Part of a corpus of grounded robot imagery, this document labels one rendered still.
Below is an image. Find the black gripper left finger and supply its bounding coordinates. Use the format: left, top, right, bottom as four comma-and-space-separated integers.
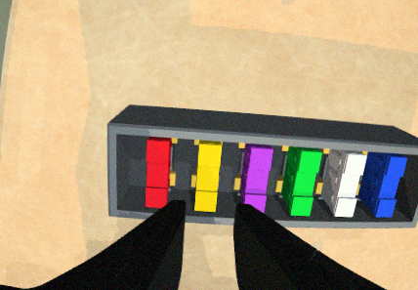
0, 200, 187, 290

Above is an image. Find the purple rectangular block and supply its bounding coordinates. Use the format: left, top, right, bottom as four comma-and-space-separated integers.
239, 144, 273, 213

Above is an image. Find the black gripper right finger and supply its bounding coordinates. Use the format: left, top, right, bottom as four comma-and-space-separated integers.
233, 204, 386, 290

